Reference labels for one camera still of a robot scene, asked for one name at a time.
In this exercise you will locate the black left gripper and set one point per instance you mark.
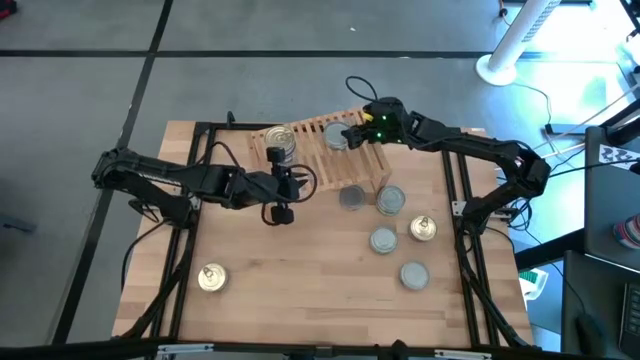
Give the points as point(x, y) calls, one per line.
point(270, 189)

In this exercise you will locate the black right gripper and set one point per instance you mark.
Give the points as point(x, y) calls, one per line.
point(367, 134)

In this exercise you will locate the wooden slatted shelf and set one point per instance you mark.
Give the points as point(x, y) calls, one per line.
point(384, 180)

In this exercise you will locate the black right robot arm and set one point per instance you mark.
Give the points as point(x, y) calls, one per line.
point(475, 145)

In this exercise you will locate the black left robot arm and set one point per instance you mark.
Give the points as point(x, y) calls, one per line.
point(165, 176)

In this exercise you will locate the black power adapter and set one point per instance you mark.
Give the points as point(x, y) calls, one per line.
point(550, 129)

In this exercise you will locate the black desk crossbar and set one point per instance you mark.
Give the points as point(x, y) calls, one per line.
point(547, 250)

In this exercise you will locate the white green packet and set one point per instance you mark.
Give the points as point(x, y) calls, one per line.
point(534, 281)

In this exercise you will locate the dark grey desk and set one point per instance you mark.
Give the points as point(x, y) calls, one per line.
point(595, 295)
point(607, 210)

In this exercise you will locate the white fiducial marker sheet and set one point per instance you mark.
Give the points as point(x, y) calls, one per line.
point(617, 156)

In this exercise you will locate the grey floor object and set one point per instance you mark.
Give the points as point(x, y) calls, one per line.
point(17, 224)

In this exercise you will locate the striped colourful roll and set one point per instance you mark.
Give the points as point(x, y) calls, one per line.
point(631, 232)

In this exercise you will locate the black computer mouse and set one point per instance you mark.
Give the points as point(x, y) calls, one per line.
point(590, 332)

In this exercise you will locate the black keyboard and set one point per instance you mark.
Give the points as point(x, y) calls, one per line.
point(632, 312)

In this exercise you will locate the red object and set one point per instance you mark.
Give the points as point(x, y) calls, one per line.
point(6, 7)

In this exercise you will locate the black metal table frame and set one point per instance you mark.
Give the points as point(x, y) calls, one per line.
point(250, 351)

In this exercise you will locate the silver metal bracket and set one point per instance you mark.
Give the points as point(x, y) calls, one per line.
point(462, 354)
point(185, 348)

